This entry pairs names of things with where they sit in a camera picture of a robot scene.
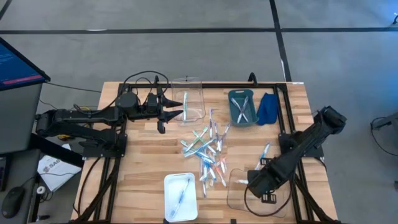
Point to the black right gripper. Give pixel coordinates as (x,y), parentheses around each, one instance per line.
(273,177)

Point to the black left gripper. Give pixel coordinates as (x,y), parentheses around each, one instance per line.
(152,104)

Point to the orange toothbrush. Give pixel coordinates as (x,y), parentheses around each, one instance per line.
(221,163)
(221,178)
(243,181)

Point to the green toothbrush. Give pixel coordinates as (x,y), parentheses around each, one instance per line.
(185,105)
(201,133)
(186,144)
(195,133)

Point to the wide clear plastic bin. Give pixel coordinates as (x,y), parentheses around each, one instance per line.
(236,199)

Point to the purple toothbrush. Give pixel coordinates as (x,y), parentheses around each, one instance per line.
(218,141)
(211,123)
(245,102)
(226,130)
(236,104)

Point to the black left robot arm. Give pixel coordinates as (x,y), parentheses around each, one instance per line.
(93,115)

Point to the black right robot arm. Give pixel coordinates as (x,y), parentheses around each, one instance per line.
(311,140)

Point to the narrow clear plastic bin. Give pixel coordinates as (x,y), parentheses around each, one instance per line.
(194,102)

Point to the teal plastic bin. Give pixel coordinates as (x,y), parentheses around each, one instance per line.
(233,118)

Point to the blue cloth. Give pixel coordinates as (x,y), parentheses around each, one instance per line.
(267,109)

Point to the white plastic bin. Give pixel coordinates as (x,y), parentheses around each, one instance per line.
(174,186)

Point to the white table label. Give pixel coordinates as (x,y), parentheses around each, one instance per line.
(298,83)

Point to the white paper sheet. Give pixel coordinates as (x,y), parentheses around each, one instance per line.
(56,171)

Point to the grey stand leg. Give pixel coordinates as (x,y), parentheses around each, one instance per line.
(388,121)

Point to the white tape roll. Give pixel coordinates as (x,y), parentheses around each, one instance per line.
(41,190)

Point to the black computer monitor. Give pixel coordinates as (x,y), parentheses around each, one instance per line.
(15,68)

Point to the black keyboard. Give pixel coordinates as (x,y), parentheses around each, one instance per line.
(2,174)

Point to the black computer mouse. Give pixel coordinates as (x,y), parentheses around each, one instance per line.
(12,200)

